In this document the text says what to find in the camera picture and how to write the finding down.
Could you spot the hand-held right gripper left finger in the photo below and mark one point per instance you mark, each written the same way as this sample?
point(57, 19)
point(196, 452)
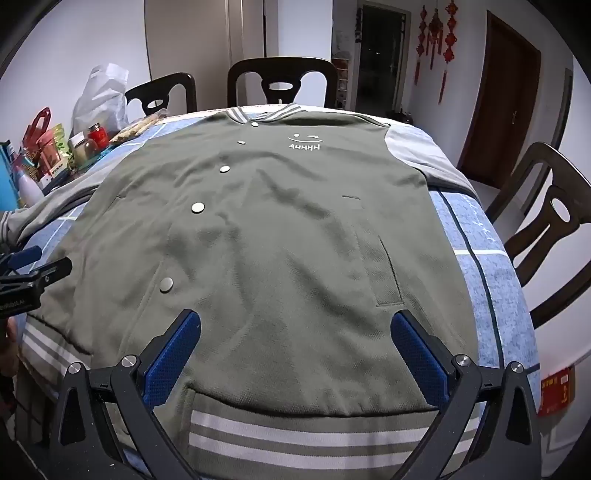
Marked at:
point(178, 341)

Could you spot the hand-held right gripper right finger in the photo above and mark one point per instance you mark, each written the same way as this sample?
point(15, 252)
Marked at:
point(413, 344)

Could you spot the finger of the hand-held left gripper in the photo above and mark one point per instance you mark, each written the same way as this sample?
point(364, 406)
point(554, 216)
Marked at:
point(25, 256)
point(48, 271)

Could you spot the olive green varsity jacket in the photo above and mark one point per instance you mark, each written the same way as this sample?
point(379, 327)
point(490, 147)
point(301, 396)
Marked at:
point(277, 230)

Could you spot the person's left hand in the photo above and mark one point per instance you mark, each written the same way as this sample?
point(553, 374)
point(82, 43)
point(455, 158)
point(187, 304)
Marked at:
point(8, 344)

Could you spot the white bottle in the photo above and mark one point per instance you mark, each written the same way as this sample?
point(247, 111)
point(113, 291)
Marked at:
point(30, 187)

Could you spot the blue container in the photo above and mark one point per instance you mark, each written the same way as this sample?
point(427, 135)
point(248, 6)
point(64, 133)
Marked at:
point(7, 170)

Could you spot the blue checked tablecloth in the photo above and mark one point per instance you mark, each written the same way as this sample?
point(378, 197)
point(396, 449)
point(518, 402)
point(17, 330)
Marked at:
point(498, 286)

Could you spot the red gift bag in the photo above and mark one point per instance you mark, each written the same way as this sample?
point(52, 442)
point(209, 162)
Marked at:
point(39, 138)

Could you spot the jar with beige contents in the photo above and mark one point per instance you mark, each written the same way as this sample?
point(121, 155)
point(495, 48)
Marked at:
point(83, 152)

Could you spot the green snack packet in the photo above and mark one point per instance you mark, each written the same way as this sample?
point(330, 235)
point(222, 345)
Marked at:
point(58, 134)

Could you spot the jar with red contents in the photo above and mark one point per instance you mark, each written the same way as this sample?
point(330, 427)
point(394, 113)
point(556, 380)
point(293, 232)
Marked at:
point(98, 134)

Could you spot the red cardboard box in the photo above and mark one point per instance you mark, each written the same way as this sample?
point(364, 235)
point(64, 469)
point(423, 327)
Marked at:
point(556, 390)

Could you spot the clear bag of biscuits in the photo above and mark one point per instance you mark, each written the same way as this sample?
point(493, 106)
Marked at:
point(134, 129)

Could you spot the white plastic bag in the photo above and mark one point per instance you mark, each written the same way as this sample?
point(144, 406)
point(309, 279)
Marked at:
point(99, 101)

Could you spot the dark wooden chair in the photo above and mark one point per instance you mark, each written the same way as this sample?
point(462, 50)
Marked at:
point(244, 74)
point(535, 175)
point(182, 87)

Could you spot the pile of shoes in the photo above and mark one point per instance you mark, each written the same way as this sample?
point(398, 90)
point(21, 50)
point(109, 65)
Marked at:
point(401, 116)

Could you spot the brown wooden door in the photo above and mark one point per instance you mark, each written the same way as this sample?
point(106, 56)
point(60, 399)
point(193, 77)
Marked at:
point(498, 92)

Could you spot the storage shelf rack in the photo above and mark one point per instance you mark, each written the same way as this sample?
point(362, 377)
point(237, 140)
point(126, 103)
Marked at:
point(341, 78)

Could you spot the grey wardrobe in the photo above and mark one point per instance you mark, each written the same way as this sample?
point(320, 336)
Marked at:
point(207, 37)

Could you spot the dark glass door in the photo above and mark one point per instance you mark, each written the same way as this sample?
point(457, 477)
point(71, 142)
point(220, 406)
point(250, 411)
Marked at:
point(378, 55)

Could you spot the red knot wall decoration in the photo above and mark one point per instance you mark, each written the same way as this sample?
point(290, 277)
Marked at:
point(436, 27)
point(421, 32)
point(450, 41)

